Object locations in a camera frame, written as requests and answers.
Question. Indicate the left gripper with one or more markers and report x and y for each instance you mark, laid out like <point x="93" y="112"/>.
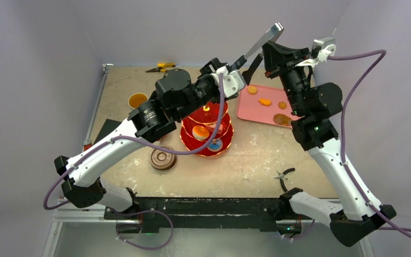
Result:
<point x="209" y="69"/>

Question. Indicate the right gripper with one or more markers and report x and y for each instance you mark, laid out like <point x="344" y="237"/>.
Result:
<point x="287" y="62"/>

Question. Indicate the black serving tongs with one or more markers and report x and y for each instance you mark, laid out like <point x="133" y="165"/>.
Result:
<point x="270" y="35"/>

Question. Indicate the pink layered cake slice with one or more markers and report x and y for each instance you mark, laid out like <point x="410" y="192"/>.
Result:
<point x="212" y="126"/>

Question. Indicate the red three-tier cake stand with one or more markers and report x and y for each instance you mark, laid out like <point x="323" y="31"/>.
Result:
<point x="206" y="115"/>

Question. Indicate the round orange cookie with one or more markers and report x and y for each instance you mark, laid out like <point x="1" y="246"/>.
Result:
<point x="252" y="89"/>

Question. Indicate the yellow frosted donut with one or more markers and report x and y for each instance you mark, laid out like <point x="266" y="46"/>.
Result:
<point x="199" y="132"/>

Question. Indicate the orange duck pastry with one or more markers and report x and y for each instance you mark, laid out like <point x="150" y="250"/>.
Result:
<point x="265" y="102"/>

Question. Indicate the flower-shaped orange cookie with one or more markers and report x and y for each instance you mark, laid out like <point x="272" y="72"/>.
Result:
<point x="282" y="105"/>

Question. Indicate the pink serving tray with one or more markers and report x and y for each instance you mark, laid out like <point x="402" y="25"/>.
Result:
<point x="248" y="108"/>

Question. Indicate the blue frosted donut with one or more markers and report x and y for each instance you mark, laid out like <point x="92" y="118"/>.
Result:
<point x="215" y="146"/>

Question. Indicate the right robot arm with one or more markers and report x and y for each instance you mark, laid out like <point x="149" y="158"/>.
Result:
<point x="359" y="212"/>

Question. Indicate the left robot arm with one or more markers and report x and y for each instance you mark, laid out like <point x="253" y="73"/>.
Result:
<point x="175" y="97"/>

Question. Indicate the white mug with tea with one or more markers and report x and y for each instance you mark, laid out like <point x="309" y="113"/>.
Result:
<point x="135" y="100"/>

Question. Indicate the brown bread roll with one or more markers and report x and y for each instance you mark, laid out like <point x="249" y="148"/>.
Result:
<point x="281" y="119"/>

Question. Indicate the round brown wooden lid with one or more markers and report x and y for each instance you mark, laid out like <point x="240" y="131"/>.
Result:
<point x="161" y="160"/>

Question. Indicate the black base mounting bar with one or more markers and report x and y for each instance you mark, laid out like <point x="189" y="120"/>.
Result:
<point x="151" y="213"/>

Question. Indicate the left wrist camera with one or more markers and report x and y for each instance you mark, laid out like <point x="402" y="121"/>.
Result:
<point x="233" y="81"/>

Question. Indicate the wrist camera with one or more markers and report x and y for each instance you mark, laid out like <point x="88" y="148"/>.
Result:
<point x="321" y="50"/>
<point x="233" y="81"/>

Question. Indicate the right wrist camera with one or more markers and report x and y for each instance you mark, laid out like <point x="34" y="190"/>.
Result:
<point x="321" y="50"/>

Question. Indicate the yellow-handled pliers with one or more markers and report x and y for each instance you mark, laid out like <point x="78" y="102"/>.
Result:
<point x="161" y="67"/>

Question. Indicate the black-handled pliers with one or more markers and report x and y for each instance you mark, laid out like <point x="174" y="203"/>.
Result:
<point x="282" y="177"/>

